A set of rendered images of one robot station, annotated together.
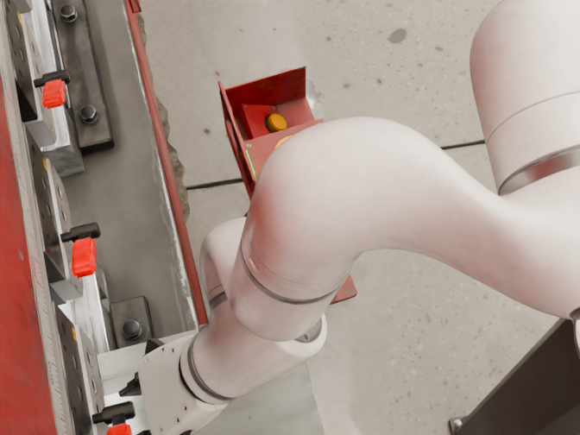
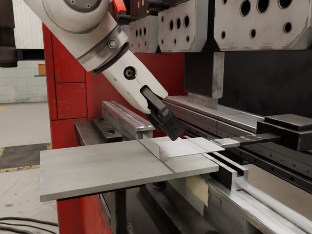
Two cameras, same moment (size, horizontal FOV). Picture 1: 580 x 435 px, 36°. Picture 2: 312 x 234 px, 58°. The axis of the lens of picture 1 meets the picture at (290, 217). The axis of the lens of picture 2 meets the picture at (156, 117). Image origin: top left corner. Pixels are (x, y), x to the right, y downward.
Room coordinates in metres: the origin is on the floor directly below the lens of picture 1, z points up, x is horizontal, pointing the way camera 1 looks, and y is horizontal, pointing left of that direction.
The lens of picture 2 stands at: (0.69, 0.10, 1.17)
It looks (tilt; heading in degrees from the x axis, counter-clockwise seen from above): 12 degrees down; 171
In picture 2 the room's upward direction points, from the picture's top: straight up
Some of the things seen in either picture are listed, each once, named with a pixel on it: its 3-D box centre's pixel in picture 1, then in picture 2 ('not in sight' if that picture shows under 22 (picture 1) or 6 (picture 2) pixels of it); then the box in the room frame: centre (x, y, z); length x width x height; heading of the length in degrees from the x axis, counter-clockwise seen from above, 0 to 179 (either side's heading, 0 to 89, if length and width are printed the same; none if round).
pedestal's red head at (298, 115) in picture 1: (280, 141); not in sight; (0.74, 0.01, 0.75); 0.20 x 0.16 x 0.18; 17
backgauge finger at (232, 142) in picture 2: not in sight; (268, 133); (0.17, 0.42, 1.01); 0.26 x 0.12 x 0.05; 103
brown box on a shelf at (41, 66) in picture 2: not in sight; (49, 68); (-2.20, -0.51, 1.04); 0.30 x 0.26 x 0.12; 8
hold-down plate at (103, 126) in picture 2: not in sight; (105, 130); (-0.37, 0.06, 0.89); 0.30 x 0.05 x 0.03; 13
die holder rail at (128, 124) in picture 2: not in sight; (123, 123); (-0.33, 0.13, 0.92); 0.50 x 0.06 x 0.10; 13
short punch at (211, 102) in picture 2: not in sight; (202, 79); (0.20, 0.26, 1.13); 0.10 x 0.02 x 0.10; 13
